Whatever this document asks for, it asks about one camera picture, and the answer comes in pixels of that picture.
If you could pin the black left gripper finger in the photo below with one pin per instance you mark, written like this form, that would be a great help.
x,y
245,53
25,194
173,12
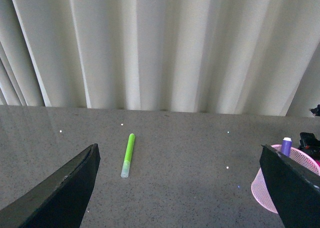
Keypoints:
x,y
61,199

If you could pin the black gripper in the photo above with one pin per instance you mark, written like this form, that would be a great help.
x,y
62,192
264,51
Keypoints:
x,y
294,189

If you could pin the purple marker pen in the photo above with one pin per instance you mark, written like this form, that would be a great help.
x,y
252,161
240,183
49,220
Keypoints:
x,y
286,146

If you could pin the pink mesh cup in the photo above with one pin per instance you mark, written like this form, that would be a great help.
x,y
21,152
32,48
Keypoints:
x,y
259,189

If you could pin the green marker pen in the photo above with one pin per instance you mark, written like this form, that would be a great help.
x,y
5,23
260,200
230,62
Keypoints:
x,y
128,156

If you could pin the white curtain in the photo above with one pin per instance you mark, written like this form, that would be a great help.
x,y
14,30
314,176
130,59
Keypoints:
x,y
221,56

